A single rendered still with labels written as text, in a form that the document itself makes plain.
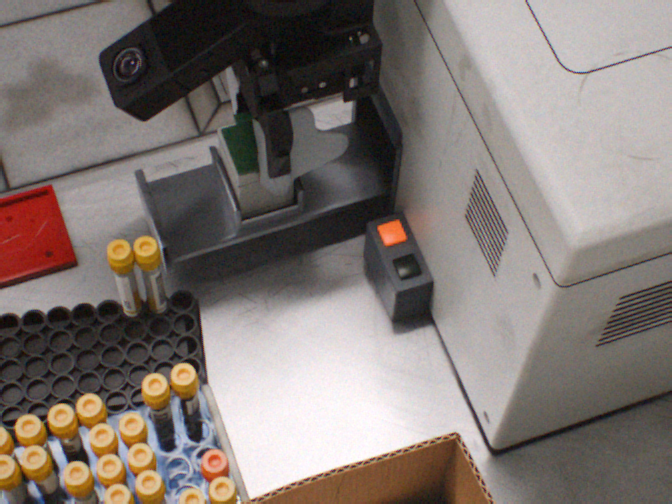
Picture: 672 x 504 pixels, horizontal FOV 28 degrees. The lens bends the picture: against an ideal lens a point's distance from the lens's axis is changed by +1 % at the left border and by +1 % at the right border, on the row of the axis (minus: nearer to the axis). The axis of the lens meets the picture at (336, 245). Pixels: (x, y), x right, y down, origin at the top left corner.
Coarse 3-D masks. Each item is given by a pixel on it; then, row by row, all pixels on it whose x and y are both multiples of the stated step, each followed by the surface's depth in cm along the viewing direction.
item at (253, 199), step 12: (228, 156) 90; (228, 168) 91; (240, 180) 89; (252, 180) 89; (240, 192) 90; (252, 192) 91; (264, 192) 91; (240, 204) 92; (252, 204) 92; (264, 204) 93; (276, 204) 93; (288, 204) 94; (252, 216) 94
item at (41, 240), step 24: (24, 192) 98; (48, 192) 99; (0, 216) 98; (24, 216) 98; (48, 216) 98; (0, 240) 97; (24, 240) 97; (48, 240) 97; (0, 264) 96; (24, 264) 96; (48, 264) 96; (72, 264) 96
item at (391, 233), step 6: (390, 222) 93; (396, 222) 93; (378, 228) 93; (384, 228) 93; (390, 228) 93; (396, 228) 93; (384, 234) 93; (390, 234) 93; (396, 234) 93; (402, 234) 93; (384, 240) 92; (390, 240) 92; (396, 240) 92; (402, 240) 93
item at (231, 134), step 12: (240, 120) 90; (252, 120) 90; (228, 132) 89; (240, 132) 89; (252, 132) 90; (228, 144) 89; (240, 144) 89; (252, 144) 89; (240, 156) 89; (252, 156) 89; (240, 168) 88; (252, 168) 88
